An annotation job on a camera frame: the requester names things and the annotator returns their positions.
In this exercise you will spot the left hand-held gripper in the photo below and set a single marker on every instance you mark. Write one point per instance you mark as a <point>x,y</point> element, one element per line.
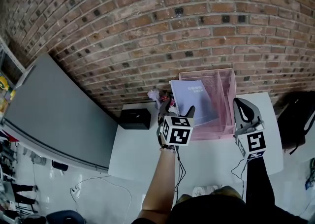
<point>177,134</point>

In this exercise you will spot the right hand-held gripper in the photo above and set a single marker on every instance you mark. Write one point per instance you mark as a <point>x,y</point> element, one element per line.
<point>253,141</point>

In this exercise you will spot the lavender spiral notebook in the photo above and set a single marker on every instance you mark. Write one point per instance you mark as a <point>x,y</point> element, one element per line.
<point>194,105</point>

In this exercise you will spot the pink mesh desk organizer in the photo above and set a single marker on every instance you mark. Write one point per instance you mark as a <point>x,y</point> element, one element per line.
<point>221,109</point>

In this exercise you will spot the person's right forearm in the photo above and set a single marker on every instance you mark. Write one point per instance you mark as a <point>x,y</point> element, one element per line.
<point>258,183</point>

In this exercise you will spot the person's left forearm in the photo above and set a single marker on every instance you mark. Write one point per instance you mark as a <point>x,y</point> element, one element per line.
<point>160,183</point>

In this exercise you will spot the crumpled flower bunch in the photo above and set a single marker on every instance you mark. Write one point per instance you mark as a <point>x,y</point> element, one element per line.
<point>157,96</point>

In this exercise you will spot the black backpack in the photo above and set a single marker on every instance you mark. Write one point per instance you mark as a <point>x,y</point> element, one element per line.
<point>294,119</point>

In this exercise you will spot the black box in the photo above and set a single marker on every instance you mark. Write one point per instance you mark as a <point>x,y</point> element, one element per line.
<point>135,119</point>

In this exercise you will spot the person's white shoe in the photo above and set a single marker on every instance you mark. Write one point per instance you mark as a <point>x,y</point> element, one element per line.
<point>200,190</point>

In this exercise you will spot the person's black shirt torso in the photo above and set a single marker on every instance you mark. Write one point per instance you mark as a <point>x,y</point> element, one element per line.
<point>221,210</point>

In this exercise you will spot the large grey panel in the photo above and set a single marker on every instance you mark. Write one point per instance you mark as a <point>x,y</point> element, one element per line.
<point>59,114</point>

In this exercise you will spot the small black floor object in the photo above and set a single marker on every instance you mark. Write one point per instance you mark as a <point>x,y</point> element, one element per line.
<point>59,166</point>

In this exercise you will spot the black swivel chair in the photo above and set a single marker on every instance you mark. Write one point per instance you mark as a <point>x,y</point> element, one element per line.
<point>65,216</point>

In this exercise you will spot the yellow round object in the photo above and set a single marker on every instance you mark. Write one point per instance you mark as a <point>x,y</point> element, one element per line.
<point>3,83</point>

